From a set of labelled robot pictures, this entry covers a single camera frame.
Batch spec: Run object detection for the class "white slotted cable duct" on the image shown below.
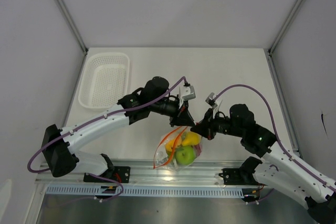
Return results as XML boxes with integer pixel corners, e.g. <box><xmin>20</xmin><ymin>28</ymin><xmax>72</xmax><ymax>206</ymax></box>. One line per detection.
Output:
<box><xmin>46</xmin><ymin>184</ymin><xmax>244</xmax><ymax>198</ymax></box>

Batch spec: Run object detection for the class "clear zip bag orange zipper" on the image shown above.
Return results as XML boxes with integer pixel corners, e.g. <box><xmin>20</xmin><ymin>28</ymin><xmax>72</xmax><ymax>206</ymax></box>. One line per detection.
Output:
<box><xmin>153</xmin><ymin>126</ymin><xmax>203</xmax><ymax>171</ymax></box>

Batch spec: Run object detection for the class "orange round fruit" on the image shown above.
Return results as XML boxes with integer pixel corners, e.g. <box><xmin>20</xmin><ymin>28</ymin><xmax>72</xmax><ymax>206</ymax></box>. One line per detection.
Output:
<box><xmin>165</xmin><ymin>138</ymin><xmax>182</xmax><ymax>152</ymax></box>

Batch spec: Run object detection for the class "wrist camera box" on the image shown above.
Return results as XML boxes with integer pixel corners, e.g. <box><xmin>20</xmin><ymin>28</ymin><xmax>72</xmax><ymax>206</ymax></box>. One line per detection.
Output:
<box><xmin>178</xmin><ymin>85</ymin><xmax>196</xmax><ymax>104</ymax></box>
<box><xmin>205</xmin><ymin>92</ymin><xmax>222</xmax><ymax>116</ymax></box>

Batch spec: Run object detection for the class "green apple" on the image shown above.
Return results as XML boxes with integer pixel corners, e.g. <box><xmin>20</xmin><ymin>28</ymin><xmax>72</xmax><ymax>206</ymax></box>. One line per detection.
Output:
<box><xmin>175</xmin><ymin>146</ymin><xmax>196</xmax><ymax>166</ymax></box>

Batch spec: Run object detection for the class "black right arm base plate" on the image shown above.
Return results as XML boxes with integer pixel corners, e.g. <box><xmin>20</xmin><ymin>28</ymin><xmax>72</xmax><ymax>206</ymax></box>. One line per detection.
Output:
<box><xmin>218</xmin><ymin>168</ymin><xmax>258</xmax><ymax>186</ymax></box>

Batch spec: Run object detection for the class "right aluminium corner post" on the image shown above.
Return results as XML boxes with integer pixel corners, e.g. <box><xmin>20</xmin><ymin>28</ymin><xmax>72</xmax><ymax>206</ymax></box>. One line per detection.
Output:
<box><xmin>268</xmin><ymin>0</ymin><xmax>306</xmax><ymax>56</ymax></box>

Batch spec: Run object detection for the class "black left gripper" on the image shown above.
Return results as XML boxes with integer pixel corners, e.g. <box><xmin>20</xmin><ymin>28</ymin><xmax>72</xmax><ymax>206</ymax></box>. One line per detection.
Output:
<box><xmin>150</xmin><ymin>97</ymin><xmax>195</xmax><ymax>127</ymax></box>

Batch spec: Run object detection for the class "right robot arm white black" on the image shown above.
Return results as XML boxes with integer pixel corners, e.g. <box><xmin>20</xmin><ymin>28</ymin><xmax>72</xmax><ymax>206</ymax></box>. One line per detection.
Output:
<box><xmin>191</xmin><ymin>104</ymin><xmax>335</xmax><ymax>223</ymax></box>

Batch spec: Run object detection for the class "red grape bunch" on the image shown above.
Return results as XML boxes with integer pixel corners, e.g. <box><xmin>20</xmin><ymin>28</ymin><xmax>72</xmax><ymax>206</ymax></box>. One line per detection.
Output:
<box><xmin>193</xmin><ymin>144</ymin><xmax>202</xmax><ymax>157</ymax></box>

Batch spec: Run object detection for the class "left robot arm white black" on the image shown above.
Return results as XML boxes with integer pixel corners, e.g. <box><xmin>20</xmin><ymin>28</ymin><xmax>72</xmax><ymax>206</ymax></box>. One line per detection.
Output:
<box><xmin>42</xmin><ymin>77</ymin><xmax>196</xmax><ymax>182</ymax></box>

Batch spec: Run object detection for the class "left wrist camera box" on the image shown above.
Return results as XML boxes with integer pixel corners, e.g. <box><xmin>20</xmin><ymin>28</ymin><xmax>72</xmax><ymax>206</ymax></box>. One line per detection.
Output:
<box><xmin>178</xmin><ymin>85</ymin><xmax>196</xmax><ymax>104</ymax></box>

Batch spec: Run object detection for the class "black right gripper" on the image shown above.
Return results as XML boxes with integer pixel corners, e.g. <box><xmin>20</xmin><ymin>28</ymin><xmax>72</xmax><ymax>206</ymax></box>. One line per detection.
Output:
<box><xmin>191</xmin><ymin>107</ymin><xmax>244</xmax><ymax>141</ymax></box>

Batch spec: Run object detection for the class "white perforated plastic basket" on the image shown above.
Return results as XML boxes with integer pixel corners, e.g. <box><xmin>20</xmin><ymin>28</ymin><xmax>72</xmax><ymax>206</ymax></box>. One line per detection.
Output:
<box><xmin>78</xmin><ymin>52</ymin><xmax>130</xmax><ymax>110</ymax></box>

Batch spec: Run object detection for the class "aluminium rail frame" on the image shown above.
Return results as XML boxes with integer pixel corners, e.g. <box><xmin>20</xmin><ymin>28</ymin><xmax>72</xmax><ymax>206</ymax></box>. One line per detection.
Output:
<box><xmin>35</xmin><ymin>159</ymin><xmax>280</xmax><ymax>187</ymax></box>

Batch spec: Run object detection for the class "aluminium corner post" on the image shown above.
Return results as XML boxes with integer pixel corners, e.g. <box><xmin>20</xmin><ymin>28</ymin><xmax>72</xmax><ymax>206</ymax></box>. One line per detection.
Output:
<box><xmin>268</xmin><ymin>0</ymin><xmax>306</xmax><ymax>56</ymax></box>
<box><xmin>54</xmin><ymin>0</ymin><xmax>88</xmax><ymax>55</ymax></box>

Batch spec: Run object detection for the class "yellow bell pepper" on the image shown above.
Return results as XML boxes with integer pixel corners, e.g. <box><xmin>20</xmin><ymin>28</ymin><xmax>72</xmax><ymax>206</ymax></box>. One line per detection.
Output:
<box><xmin>181</xmin><ymin>131</ymin><xmax>202</xmax><ymax>146</ymax></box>

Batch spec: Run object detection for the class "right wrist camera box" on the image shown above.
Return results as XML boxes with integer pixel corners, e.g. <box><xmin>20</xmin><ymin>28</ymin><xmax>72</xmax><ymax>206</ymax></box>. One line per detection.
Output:
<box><xmin>205</xmin><ymin>92</ymin><xmax>222</xmax><ymax>116</ymax></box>

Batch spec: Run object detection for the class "left aluminium corner post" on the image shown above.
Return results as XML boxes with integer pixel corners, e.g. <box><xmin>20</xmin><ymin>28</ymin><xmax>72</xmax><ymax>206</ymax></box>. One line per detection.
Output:
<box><xmin>54</xmin><ymin>0</ymin><xmax>88</xmax><ymax>55</ymax></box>

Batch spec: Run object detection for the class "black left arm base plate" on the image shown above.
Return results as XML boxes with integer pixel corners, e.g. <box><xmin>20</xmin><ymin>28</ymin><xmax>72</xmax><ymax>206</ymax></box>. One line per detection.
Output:
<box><xmin>83</xmin><ymin>166</ymin><xmax>131</xmax><ymax>183</ymax></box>

